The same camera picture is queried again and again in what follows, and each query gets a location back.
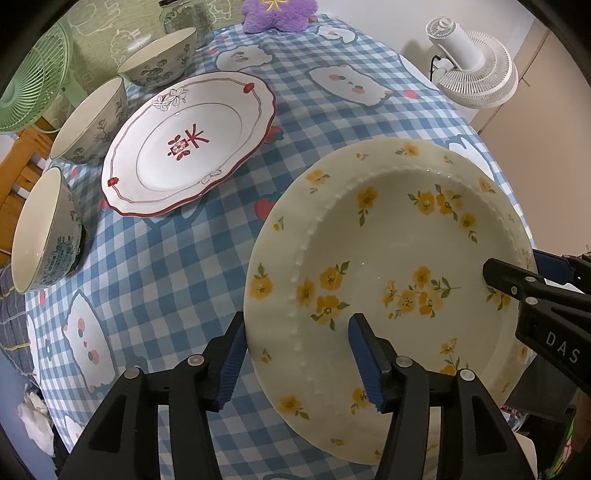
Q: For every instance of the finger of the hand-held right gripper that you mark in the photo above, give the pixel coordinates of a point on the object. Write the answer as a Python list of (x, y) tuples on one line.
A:
[(558, 270), (508, 277)]

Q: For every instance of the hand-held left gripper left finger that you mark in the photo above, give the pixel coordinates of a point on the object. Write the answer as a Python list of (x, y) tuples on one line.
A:
[(231, 364)]

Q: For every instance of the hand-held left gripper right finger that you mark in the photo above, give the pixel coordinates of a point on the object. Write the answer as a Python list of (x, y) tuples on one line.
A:
[(364, 360)]

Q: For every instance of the yellow floral beaded plate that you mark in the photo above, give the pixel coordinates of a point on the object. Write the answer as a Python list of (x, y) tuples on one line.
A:
[(392, 221)]

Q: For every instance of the floral ceramic bowl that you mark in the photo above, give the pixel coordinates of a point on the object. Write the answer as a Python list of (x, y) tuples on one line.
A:
[(87, 120), (39, 230), (161, 60)]

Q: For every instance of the white plate red trim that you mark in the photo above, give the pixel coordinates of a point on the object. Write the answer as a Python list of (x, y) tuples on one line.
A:
[(207, 115)]

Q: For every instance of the blue checked tablecloth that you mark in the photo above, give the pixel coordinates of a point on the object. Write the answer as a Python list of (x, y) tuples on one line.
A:
[(184, 277)]

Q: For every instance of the beige door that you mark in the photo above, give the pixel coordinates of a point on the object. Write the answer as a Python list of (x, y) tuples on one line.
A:
[(545, 92)]

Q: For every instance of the white standing fan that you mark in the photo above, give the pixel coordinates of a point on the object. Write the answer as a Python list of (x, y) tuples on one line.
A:
[(480, 78)]

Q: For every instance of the crumpled white cloth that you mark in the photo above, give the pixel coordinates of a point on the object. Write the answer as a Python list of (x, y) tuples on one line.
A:
[(37, 424)]

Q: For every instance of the grey plaid pillow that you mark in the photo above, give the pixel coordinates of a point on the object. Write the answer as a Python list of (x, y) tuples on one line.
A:
[(11, 323)]

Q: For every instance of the wooden bed headboard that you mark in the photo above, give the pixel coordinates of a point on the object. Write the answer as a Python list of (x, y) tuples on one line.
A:
[(23, 152)]

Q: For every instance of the green desk fan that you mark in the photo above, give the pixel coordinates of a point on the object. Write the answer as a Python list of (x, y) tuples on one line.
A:
[(32, 92)]

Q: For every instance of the purple plush bunny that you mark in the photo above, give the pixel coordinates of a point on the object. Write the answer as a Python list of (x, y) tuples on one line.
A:
[(277, 18)]

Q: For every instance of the green printed board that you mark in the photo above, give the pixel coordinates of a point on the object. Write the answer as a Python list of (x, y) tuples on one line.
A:
[(101, 41)]

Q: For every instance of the glass jar dark lid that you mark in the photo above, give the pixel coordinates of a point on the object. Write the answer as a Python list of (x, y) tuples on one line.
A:
[(184, 18)]

